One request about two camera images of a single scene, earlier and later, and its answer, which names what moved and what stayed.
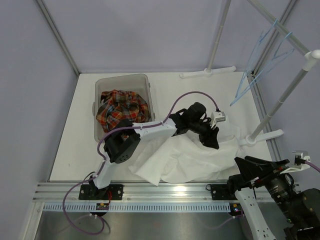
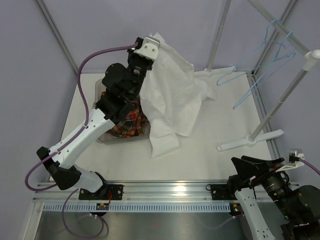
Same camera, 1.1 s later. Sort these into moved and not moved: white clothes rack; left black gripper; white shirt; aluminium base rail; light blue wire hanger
Moved: light blue wire hanger; left black gripper; white shirt
Not moved: white clothes rack; aluminium base rail
